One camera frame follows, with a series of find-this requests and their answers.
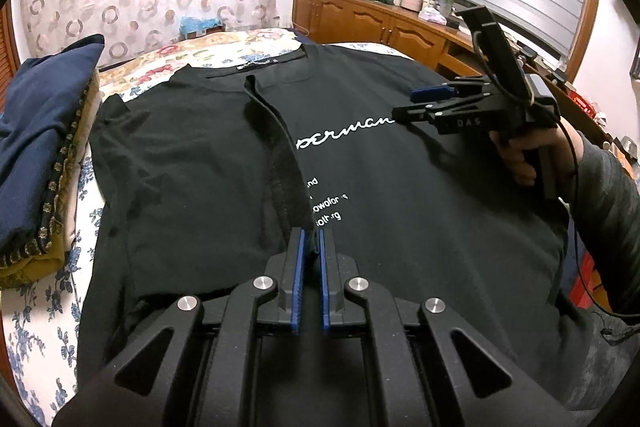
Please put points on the red crate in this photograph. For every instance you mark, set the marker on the red crate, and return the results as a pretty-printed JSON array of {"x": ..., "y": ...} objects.
[{"x": 586, "y": 103}]

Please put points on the person's right forearm grey sleeve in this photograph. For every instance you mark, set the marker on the person's right forearm grey sleeve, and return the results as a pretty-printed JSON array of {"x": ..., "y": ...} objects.
[{"x": 610, "y": 207}]

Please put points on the person's right hand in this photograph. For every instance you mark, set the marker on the person's right hand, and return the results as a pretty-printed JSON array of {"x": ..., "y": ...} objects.
[{"x": 520, "y": 164}]

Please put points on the folded navy blue cloth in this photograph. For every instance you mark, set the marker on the folded navy blue cloth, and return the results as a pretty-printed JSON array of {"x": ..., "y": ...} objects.
[{"x": 40, "y": 132}]

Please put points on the blue plastic bag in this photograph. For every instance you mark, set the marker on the blue plastic bag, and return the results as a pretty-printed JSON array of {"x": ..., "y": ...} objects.
[{"x": 200, "y": 25}]

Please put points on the white blue floral bed sheet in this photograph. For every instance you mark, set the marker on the white blue floral bed sheet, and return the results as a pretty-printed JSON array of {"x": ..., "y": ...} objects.
[{"x": 50, "y": 332}]

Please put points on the olive patterned folded blanket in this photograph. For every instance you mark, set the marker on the olive patterned folded blanket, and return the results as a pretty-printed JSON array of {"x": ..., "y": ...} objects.
[{"x": 30, "y": 269}]

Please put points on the black t-shirt white print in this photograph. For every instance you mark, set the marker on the black t-shirt white print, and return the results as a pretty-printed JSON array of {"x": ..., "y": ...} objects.
[{"x": 200, "y": 157}]

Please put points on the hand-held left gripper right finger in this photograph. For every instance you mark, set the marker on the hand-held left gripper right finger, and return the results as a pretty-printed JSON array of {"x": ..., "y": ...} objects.
[{"x": 326, "y": 279}]

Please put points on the wooden cabinet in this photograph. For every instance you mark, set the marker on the wooden cabinet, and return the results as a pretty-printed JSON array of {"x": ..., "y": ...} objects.
[{"x": 370, "y": 22}]

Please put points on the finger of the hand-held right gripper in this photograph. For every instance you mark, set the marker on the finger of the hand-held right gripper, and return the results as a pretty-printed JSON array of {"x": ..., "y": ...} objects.
[
  {"x": 430, "y": 93},
  {"x": 415, "y": 114}
]

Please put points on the person's clothed body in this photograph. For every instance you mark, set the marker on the person's clothed body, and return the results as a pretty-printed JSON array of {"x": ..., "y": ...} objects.
[{"x": 605, "y": 357}]

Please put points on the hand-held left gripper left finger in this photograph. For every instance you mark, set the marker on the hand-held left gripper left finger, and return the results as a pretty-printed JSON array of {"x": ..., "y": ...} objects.
[{"x": 297, "y": 279}]

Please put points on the wooden slatted headboard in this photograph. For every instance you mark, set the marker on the wooden slatted headboard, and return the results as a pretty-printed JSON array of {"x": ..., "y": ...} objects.
[{"x": 7, "y": 57}]

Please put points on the beige flowered blanket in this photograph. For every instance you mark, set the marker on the beige flowered blanket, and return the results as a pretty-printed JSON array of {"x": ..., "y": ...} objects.
[{"x": 150, "y": 57}]

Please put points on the green lidded jar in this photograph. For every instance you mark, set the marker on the green lidded jar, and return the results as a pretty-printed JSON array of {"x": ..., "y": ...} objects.
[{"x": 445, "y": 5}]

